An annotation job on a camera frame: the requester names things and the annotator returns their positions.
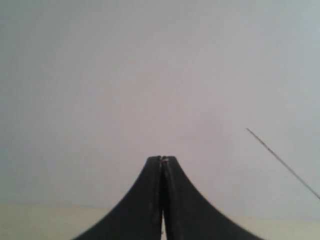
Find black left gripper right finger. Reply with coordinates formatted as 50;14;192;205
161;156;259;240

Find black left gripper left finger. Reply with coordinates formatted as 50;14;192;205
75;156;162;240

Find thin metal skewer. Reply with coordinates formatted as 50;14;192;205
246;128;320;200

